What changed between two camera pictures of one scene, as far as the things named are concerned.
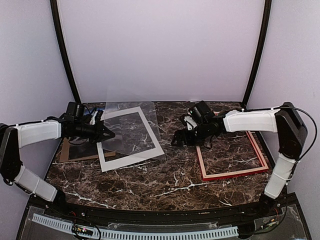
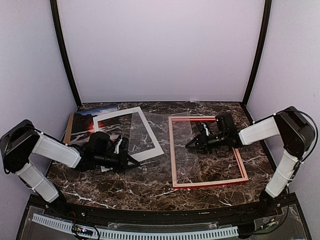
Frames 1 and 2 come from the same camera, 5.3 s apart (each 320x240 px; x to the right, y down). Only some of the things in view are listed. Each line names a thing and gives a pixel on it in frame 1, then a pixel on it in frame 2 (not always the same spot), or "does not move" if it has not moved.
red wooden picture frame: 211,176 → 176,185
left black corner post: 57,26 does not move
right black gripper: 179,134 → 202,141
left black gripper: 99,132 → 121,163
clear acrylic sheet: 135,126 → 150,145
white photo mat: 106,166 does not move
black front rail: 47,206 does not move
